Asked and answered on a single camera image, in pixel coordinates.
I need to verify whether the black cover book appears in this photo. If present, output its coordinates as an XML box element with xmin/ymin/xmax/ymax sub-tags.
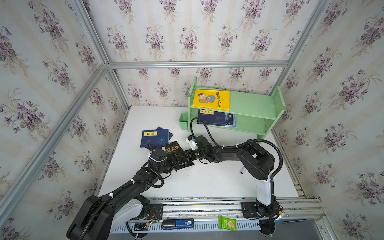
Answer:
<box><xmin>164</xmin><ymin>141</ymin><xmax>195</xmax><ymax>172</ymax></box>

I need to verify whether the dark blue thick book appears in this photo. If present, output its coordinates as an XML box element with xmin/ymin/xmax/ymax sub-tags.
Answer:
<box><xmin>198</xmin><ymin>109</ymin><xmax>226</xmax><ymax>127</ymax></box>

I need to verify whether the yellow cartoon cover book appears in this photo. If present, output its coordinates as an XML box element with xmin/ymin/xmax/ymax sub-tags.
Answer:
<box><xmin>192</xmin><ymin>89</ymin><xmax>230</xmax><ymax>112</ymax></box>

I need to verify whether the sci-fi cover magazine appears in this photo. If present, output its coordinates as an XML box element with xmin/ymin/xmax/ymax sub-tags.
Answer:
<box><xmin>225</xmin><ymin>113</ymin><xmax>237</xmax><ymax>128</ymax></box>

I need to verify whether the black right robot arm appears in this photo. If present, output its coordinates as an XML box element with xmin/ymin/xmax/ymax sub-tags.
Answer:
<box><xmin>187</xmin><ymin>118</ymin><xmax>284</xmax><ymax>207</ymax></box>

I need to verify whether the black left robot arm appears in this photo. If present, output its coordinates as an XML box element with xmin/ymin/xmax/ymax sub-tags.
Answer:
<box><xmin>66</xmin><ymin>141</ymin><xmax>182</xmax><ymax>240</ymax></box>

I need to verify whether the dark blue book under arm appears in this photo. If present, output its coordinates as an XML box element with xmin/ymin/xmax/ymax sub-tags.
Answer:
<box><xmin>155</xmin><ymin>126</ymin><xmax>175</xmax><ymax>142</ymax></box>

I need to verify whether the blue book yellow label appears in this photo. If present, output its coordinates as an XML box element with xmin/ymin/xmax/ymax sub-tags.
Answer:
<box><xmin>140</xmin><ymin>129</ymin><xmax>169</xmax><ymax>148</ymax></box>

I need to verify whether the green pen holder cup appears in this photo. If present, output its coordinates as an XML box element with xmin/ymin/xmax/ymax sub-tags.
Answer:
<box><xmin>179</xmin><ymin>112</ymin><xmax>189</xmax><ymax>131</ymax></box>

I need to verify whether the blue white marker pen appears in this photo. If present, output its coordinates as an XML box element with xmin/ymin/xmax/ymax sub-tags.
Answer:
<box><xmin>240</xmin><ymin>167</ymin><xmax>247</xmax><ymax>175</ymax></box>

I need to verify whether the green wooden bookshelf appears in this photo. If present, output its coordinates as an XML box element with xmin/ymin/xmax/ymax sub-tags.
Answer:
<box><xmin>187</xmin><ymin>76</ymin><xmax>286</xmax><ymax>139</ymax></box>

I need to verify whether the blue black handheld device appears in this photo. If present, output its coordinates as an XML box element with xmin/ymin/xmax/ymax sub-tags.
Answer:
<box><xmin>161</xmin><ymin>219</ymin><xmax>195</xmax><ymax>231</ymax></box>

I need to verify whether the green snack packet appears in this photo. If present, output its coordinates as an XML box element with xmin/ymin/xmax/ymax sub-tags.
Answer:
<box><xmin>219</xmin><ymin>216</ymin><xmax>237</xmax><ymax>233</ymax></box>

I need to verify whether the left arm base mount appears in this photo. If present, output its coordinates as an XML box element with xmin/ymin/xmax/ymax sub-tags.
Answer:
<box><xmin>131</xmin><ymin>204</ymin><xmax>164</xmax><ymax>221</ymax></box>

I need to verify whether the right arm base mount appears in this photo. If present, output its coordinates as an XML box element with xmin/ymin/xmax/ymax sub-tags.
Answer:
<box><xmin>241</xmin><ymin>201</ymin><xmax>284</xmax><ymax>220</ymax></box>

